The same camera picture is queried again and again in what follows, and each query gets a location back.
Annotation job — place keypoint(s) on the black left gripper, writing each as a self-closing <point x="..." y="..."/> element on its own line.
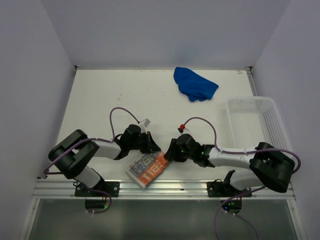
<point x="150" y="146"/>

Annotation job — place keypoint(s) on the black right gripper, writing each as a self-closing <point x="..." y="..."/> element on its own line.
<point x="171" y="154"/>

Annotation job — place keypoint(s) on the rabbit print towel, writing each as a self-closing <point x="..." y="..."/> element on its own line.
<point x="147" y="168"/>

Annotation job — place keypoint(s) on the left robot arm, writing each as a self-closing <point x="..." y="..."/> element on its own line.
<point x="72" y="155"/>

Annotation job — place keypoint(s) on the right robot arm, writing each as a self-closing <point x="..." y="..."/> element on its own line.
<point x="253" y="167"/>

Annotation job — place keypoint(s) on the blue towel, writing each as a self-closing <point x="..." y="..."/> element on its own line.
<point x="194" y="86"/>

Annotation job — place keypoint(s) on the white plastic basket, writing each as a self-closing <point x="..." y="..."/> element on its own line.
<point x="254" y="119"/>

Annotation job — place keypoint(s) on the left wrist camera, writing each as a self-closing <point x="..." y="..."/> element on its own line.
<point x="145" y="123"/>

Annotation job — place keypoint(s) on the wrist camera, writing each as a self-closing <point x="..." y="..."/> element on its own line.
<point x="182" y="129"/>
<point x="145" y="123"/>

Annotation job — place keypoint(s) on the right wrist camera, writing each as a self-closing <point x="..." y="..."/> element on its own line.
<point x="182" y="129"/>

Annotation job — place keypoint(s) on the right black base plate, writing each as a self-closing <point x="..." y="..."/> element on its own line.
<point x="217" y="189"/>

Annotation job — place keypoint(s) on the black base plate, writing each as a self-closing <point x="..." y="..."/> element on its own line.
<point x="110" y="187"/>
<point x="217" y="189"/>

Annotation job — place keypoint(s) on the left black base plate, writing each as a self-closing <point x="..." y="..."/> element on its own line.
<point x="110" y="187"/>

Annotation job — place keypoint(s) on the aluminium mounting rail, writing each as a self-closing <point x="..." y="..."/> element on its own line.
<point x="129" y="190"/>

